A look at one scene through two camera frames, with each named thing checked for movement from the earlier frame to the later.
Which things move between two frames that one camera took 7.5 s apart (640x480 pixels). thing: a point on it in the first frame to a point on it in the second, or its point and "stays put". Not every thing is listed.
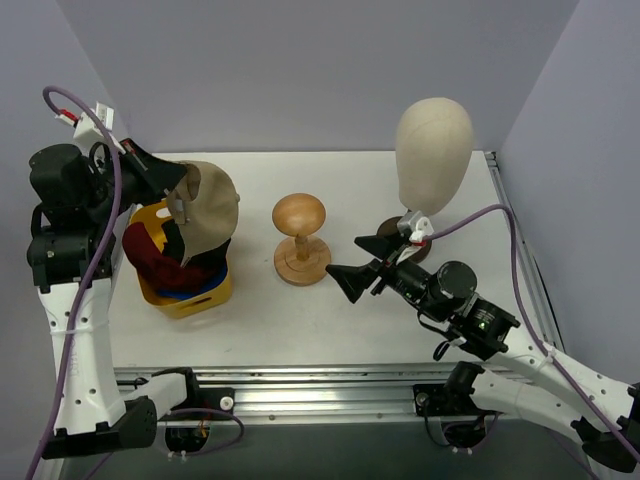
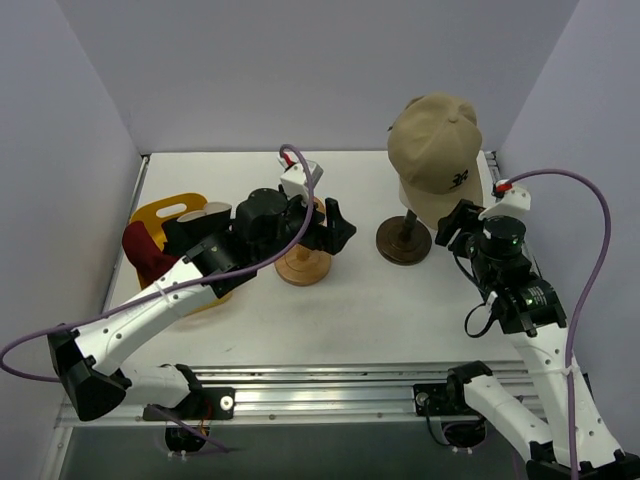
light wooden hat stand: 300,260 stays put
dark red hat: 159,269 stays put
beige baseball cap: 204,203 to 435,146
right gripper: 379,272 to 463,226
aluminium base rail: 319,392 stays put
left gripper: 135,166 to 316,226
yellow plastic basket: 152,215 stays put
